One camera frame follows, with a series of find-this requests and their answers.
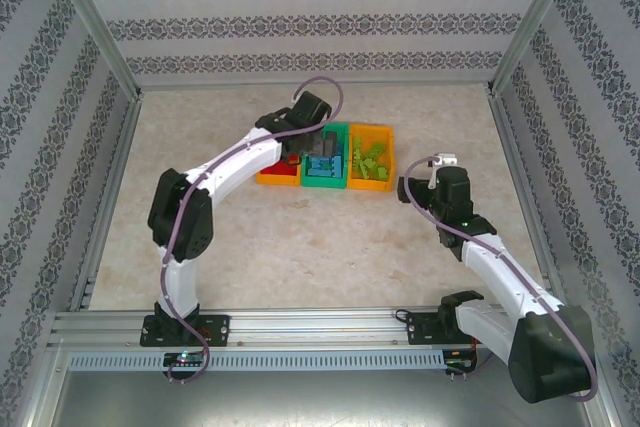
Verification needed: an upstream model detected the red lego brick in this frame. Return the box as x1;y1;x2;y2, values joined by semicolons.
269;160;302;177

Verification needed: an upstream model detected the green plastic bin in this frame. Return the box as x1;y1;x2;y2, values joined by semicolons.
299;121;351;191

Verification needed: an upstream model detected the yellow plastic bin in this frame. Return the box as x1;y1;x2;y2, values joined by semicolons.
255;159;304;187
346;123;395;194

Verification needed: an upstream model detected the small circuit board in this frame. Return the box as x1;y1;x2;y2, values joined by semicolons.
163;352;206;367
444;349;477;372

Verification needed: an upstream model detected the grey metal sheet panel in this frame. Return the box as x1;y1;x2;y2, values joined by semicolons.
49;346;616;427

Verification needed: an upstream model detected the aluminium side rail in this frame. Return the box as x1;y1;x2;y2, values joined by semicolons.
67;94;144;312
487;91;570;308

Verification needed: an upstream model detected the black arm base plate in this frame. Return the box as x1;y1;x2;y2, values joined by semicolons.
405;311;494;347
141;314;231;348

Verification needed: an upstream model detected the aluminium mounting rail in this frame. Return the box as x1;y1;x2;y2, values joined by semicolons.
49;309;586;348

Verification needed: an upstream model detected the slotted grey cable duct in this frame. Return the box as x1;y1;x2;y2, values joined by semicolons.
67;350;446;372

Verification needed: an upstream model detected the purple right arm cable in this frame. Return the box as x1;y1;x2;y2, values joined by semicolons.
402;152;600;402

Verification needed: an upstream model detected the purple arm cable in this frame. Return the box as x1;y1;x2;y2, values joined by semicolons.
158;75;346;384
402;152;600;402

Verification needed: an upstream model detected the aluminium frame post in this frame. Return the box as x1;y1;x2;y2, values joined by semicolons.
39;0;145;101
487;0;585;98

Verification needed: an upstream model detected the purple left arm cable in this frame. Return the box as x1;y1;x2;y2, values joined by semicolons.
158;75;346;384

